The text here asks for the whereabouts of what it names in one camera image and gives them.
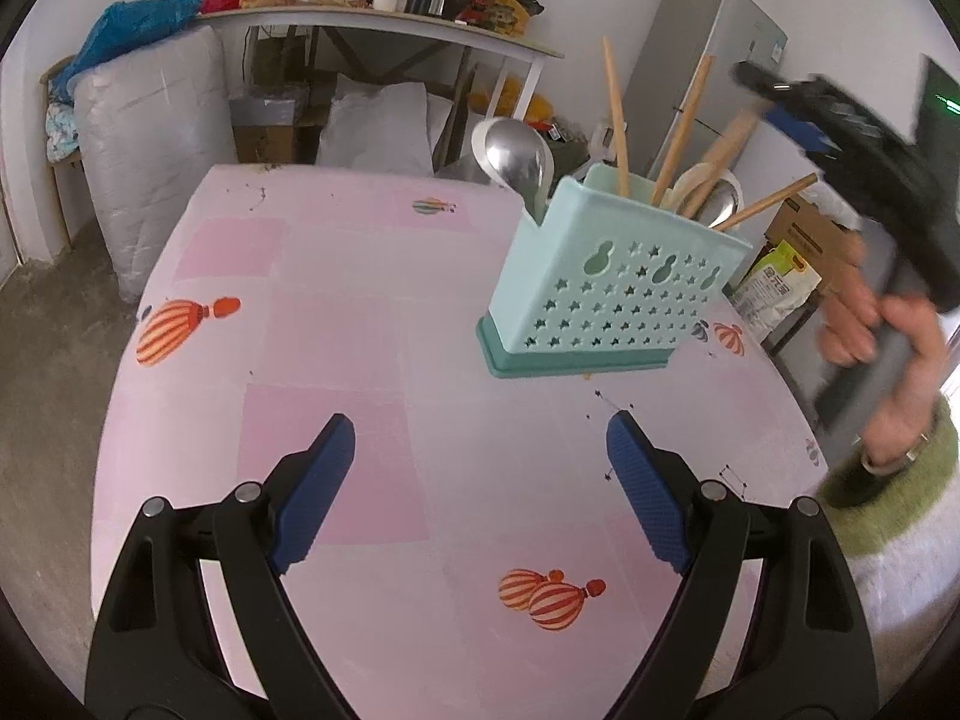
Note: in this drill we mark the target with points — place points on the green round rug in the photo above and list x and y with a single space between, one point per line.
941 480

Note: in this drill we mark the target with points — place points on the tan wooden chopstick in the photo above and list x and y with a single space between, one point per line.
615 112
679 135
769 201

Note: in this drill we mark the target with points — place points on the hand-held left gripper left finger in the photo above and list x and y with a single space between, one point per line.
315 495

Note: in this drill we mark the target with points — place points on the brown cardboard box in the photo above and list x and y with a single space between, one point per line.
266 116
810 229

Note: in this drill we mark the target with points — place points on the patterned cloth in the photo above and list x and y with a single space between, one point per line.
60 131

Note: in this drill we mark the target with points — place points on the yellow snack packet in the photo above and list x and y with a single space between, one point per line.
517 11

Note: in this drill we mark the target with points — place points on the wooden chair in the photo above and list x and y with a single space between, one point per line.
56 187

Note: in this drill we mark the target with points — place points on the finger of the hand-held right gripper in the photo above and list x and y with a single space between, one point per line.
802 133
780 82

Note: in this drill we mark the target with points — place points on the blue cloth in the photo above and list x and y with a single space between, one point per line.
127 30

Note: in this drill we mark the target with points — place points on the silver refrigerator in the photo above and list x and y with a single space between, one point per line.
705 67

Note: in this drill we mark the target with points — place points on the mint green utensil holder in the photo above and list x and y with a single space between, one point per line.
525 262

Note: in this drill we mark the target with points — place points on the large white wrapped bundle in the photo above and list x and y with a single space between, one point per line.
150 157

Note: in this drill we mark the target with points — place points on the metal spoon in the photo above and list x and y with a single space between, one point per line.
514 157
729 199

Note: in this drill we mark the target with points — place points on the green yellow rice bag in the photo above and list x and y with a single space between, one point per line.
776 285

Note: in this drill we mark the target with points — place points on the yellow plastic bag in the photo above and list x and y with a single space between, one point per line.
510 94

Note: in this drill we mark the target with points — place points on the pink printed tablecloth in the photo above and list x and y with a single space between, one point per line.
337 315

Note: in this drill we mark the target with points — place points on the white side table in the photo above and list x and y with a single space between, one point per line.
450 34

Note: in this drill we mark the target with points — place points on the person's right hand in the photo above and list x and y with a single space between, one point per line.
926 375

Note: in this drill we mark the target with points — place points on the white sack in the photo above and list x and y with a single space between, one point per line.
375 127

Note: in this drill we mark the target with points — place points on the wooden spatula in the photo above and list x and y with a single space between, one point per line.
720 161

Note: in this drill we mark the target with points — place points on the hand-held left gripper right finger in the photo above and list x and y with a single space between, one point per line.
649 495

